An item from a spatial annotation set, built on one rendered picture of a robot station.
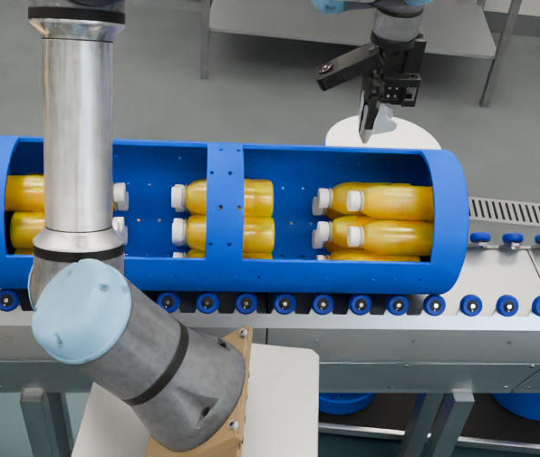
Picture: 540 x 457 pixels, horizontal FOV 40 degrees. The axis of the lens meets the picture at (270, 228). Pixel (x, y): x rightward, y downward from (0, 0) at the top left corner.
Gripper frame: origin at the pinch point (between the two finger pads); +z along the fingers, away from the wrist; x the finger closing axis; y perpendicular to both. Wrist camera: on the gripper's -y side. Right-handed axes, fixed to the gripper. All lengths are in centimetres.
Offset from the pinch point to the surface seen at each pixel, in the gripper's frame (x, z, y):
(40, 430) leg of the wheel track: -10, 77, -64
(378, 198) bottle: -2.2, 12.3, 4.9
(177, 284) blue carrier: -13.4, 24.3, -32.1
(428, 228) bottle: -6.1, 16.2, 14.4
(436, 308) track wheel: -11.2, 32.9, 18.7
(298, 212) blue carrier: 11.0, 27.7, -7.5
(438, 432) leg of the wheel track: -8, 82, 31
